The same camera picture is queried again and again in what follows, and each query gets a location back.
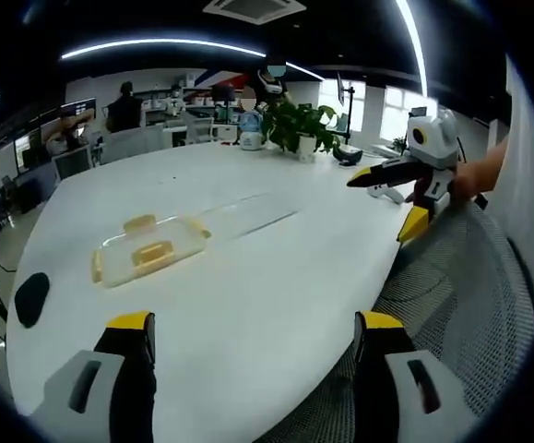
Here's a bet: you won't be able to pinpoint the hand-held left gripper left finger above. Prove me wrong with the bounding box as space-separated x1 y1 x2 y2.
30 311 158 443

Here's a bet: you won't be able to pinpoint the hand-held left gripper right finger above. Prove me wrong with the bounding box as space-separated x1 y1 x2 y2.
353 309 481 443

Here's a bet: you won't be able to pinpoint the clear plastic box yellow buckles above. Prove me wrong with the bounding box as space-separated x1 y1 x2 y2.
90 211 213 290

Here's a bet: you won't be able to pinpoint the person's right hand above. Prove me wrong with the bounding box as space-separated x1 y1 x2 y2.
448 162 485 204

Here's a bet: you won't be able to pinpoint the black and white headset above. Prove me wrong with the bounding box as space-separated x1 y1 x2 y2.
332 144 363 168

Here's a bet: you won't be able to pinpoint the grey mesh office chair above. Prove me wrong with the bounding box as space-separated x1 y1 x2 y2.
266 201 534 443

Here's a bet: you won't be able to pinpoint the monitor on black stand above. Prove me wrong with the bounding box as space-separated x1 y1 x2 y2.
335 72 358 142

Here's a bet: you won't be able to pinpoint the green potted plant white pot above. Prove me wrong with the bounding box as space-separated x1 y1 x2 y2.
261 100 342 163

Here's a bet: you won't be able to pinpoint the black oval object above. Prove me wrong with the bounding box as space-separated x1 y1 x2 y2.
14 271 51 329

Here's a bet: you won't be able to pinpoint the curved ceiling light strip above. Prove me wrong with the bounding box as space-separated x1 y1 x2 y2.
395 0 430 96
60 38 268 62

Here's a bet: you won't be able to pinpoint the ceiling air vent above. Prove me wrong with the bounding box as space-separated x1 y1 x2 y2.
201 0 291 27

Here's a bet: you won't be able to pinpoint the white office chair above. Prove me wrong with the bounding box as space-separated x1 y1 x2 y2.
100 124 165 165
52 150 93 182

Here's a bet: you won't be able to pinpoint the white handle device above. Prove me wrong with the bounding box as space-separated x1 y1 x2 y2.
366 183 407 205

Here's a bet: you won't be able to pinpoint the wall screen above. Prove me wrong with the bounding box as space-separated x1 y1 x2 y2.
60 97 98 124

